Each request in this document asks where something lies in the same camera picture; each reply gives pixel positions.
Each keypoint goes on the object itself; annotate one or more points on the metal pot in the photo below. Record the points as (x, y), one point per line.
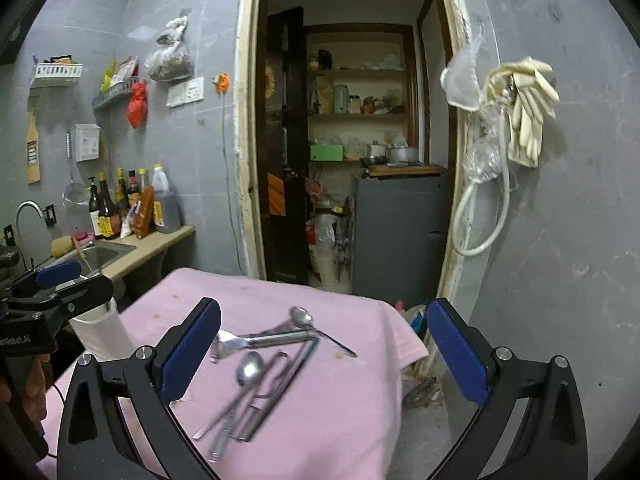
(401, 155)

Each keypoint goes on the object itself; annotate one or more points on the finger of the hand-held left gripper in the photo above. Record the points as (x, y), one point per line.
(85, 292)
(57, 275)

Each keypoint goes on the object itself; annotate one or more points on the clear hanging plastic bag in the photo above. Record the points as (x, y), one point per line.
(167, 60)

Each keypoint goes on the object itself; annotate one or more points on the sunflower door decoration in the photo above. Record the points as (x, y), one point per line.
(270, 82)

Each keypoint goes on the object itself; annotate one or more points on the cream rubber gloves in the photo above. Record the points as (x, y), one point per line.
(525, 110)

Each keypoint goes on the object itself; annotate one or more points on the orange wall hook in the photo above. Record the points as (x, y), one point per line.
(221, 82)

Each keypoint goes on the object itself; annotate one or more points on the dark slim utensil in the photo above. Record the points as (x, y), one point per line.
(295, 370)

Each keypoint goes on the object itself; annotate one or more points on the orange door sticker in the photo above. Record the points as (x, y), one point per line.
(275, 194)

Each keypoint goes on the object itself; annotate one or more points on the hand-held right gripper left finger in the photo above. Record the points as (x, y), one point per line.
(192, 347)

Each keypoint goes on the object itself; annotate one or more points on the yellow snack packet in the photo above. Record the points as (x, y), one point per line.
(107, 77)

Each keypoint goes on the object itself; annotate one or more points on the long steel spoon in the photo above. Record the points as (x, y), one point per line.
(301, 315)

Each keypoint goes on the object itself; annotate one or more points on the person's left hand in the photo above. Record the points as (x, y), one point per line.
(37, 385)

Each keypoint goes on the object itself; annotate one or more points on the green box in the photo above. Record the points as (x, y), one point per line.
(326, 152)

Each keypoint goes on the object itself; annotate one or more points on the green jar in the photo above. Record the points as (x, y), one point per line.
(340, 100)

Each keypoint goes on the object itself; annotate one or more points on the white wall socket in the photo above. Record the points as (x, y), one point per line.
(185, 92)

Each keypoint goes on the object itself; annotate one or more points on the red plastic bag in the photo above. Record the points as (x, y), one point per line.
(136, 107)

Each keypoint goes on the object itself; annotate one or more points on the wooden shelf unit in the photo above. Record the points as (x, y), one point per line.
(410, 85)

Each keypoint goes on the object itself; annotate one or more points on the white red snack packet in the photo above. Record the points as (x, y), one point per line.
(125, 70)

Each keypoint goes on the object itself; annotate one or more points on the metal wall rack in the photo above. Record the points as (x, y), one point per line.
(112, 97)

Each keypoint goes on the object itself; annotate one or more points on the grey cabinet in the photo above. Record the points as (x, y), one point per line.
(400, 235)

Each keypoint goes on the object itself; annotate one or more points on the chrome faucet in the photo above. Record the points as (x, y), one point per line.
(39, 207)

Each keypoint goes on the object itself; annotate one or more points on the worn door frame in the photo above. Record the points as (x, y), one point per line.
(245, 160)

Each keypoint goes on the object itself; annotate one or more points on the steel loop utensil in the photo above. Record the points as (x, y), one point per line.
(276, 357)

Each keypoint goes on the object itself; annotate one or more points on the dark soy sauce bottle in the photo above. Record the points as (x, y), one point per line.
(109, 215)

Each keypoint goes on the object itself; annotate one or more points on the steel sink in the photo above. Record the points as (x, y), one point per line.
(102, 255)

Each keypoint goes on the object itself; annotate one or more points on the white wall dispenser box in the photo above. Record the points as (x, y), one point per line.
(87, 142)

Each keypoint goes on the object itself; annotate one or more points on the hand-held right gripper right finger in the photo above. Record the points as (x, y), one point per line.
(457, 355)

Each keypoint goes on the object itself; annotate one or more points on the dark pump bottle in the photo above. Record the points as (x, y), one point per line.
(95, 215)

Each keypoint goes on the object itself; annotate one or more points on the pink towel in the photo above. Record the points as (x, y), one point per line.
(325, 410)

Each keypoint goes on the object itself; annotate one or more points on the pile of plastic bags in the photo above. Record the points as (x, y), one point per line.
(325, 240)

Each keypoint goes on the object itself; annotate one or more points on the wooden paddle board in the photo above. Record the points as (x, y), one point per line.
(33, 155)

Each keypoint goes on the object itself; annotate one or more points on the orange brown sauce packet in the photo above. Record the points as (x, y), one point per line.
(144, 215)

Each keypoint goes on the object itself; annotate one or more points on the dark wooden door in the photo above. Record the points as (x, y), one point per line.
(285, 135)

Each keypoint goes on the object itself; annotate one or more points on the white wall basket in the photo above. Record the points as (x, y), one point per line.
(55, 72)

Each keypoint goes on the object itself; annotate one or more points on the black wall socket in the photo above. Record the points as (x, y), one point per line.
(50, 214)

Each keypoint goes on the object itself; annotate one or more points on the metal strainer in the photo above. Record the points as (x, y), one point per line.
(75, 195)

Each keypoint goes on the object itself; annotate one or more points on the yellow sponge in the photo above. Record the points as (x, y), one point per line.
(62, 246)

